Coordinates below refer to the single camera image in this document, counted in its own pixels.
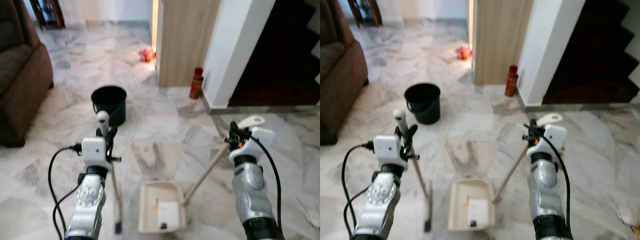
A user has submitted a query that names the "dark brown wooden staircase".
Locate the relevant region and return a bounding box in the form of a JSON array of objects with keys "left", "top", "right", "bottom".
[
  {"left": 228, "top": 0, "right": 321, "bottom": 108},
  {"left": 542, "top": 0, "right": 640, "bottom": 105}
]

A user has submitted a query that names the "beige dustpan with wooden handle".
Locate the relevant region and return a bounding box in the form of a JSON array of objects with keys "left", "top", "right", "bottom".
[
  {"left": 447, "top": 113, "right": 564, "bottom": 231},
  {"left": 138, "top": 116, "right": 266, "bottom": 234}
]

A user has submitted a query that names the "light wooden wall panel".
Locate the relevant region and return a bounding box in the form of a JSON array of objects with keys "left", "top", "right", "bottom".
[
  {"left": 155, "top": 0, "right": 221, "bottom": 89},
  {"left": 472, "top": 0, "right": 534, "bottom": 85}
]

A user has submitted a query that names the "red brown bottle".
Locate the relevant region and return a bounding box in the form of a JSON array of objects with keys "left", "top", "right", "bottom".
[
  {"left": 188, "top": 67, "right": 205, "bottom": 100},
  {"left": 504, "top": 65, "right": 519, "bottom": 98}
]

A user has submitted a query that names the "dark wooden chair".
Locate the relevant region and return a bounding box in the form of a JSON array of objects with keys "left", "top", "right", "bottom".
[
  {"left": 28, "top": 0, "right": 66, "bottom": 30},
  {"left": 347, "top": 0, "right": 384, "bottom": 27}
]

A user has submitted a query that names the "brown sofa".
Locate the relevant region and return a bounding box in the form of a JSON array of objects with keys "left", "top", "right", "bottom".
[
  {"left": 320, "top": 0, "right": 370, "bottom": 146},
  {"left": 0, "top": 0, "right": 55, "bottom": 148}
]

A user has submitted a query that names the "small white box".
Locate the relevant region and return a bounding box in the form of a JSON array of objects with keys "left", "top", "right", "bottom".
[
  {"left": 466, "top": 198, "right": 490, "bottom": 229},
  {"left": 156, "top": 201, "right": 181, "bottom": 231}
]

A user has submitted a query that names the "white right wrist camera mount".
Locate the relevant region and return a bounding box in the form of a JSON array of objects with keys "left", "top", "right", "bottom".
[
  {"left": 230, "top": 127, "right": 276, "bottom": 161},
  {"left": 531, "top": 123, "right": 569, "bottom": 156}
]

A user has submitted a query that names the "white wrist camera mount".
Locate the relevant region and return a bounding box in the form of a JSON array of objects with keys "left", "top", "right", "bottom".
[
  {"left": 531, "top": 123, "right": 569, "bottom": 156},
  {"left": 230, "top": 127, "right": 276, "bottom": 161},
  {"left": 372, "top": 133, "right": 409, "bottom": 169},
  {"left": 81, "top": 137, "right": 112, "bottom": 170}
]

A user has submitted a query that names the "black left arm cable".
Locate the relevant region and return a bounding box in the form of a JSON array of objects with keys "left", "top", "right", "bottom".
[
  {"left": 48, "top": 144, "right": 84, "bottom": 240},
  {"left": 341, "top": 142, "right": 376, "bottom": 240}
]

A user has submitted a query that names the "black bucket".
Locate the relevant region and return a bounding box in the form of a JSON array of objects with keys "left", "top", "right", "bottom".
[
  {"left": 90, "top": 85, "right": 128, "bottom": 127},
  {"left": 403, "top": 82, "right": 442, "bottom": 125}
]

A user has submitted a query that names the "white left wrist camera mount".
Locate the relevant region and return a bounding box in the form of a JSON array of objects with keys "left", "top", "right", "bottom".
[
  {"left": 372, "top": 133, "right": 409, "bottom": 169},
  {"left": 81, "top": 137, "right": 112, "bottom": 170}
]

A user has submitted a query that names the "wooden broom with purple bristles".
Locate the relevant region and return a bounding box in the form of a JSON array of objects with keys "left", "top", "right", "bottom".
[
  {"left": 393, "top": 109, "right": 434, "bottom": 233},
  {"left": 96, "top": 111, "right": 124, "bottom": 235}
]

